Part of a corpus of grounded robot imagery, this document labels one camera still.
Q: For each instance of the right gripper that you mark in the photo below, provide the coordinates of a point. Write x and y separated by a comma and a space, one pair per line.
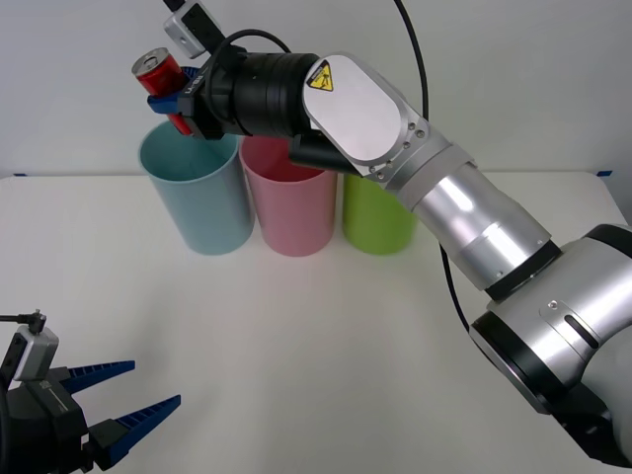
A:
214, 99

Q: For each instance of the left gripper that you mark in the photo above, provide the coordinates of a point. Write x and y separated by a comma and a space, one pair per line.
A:
39, 424

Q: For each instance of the red drink can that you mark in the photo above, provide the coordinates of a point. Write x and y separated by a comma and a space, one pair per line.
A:
158, 74

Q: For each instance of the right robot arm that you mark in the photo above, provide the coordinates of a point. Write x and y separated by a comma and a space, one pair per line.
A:
355, 113

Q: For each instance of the pale blue plastic bin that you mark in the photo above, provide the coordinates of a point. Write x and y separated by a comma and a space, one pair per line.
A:
207, 217

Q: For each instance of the pink plastic bin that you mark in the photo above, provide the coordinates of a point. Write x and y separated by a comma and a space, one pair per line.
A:
296, 217

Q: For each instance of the green plastic bin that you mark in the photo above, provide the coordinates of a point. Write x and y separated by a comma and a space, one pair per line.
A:
375, 222

